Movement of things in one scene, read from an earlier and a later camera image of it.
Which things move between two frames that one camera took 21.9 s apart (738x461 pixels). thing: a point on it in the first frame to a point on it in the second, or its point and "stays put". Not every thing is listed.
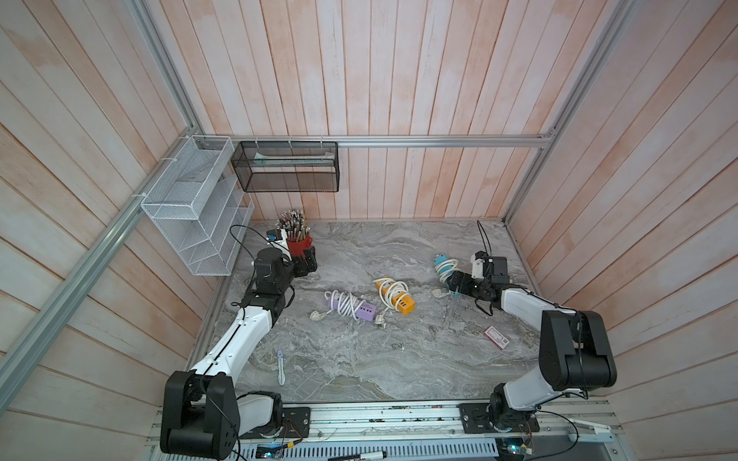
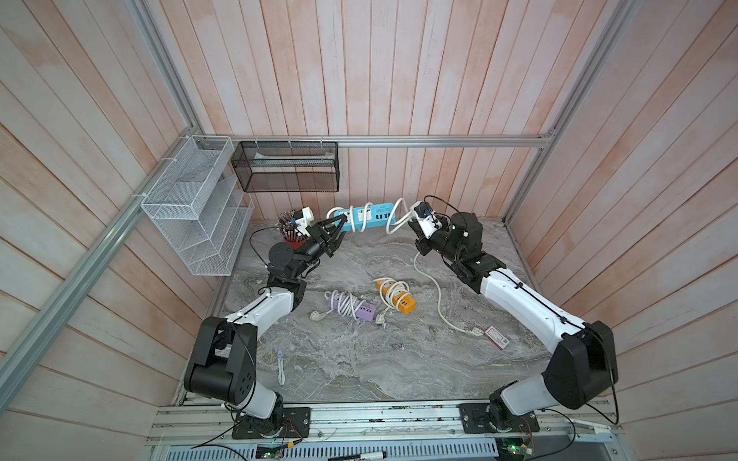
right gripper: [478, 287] to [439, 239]
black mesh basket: [287, 166] stays put
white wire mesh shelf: [200, 206] stays put
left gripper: [302, 270] to [323, 239]
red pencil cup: [297, 248] stays put
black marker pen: [372, 455] stays put
